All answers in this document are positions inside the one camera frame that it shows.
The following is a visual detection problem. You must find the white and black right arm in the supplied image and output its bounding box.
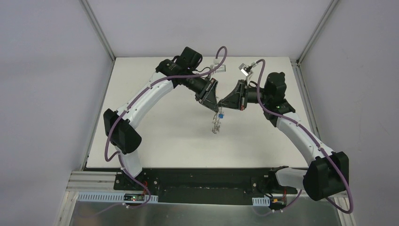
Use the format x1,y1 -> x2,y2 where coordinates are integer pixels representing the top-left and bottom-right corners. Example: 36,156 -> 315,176
218,73 -> 352,201

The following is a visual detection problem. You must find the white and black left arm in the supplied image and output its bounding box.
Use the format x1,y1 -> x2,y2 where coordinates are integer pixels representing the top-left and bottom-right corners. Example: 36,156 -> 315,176
103,46 -> 227,190

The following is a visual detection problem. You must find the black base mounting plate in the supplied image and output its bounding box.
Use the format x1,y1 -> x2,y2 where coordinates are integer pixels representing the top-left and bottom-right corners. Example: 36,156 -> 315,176
113,168 -> 297,205

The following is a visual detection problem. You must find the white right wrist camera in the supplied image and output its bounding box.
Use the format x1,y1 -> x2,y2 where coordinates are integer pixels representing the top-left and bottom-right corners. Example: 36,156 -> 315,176
239,63 -> 256,82

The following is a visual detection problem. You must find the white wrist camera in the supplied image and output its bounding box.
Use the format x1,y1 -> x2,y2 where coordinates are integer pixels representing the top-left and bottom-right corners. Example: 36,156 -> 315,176
210,64 -> 226,73
239,63 -> 256,82

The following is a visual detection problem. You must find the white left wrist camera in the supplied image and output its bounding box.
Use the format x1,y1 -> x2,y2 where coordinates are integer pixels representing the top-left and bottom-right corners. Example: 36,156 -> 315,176
210,64 -> 226,73

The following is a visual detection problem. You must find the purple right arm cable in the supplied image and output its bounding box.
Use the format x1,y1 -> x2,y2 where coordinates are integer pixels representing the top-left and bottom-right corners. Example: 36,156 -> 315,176
252,58 -> 354,215

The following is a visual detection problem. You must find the white slotted cable duct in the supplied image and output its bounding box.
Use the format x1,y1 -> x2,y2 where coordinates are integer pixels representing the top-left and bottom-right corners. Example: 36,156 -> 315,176
77,192 -> 159,204

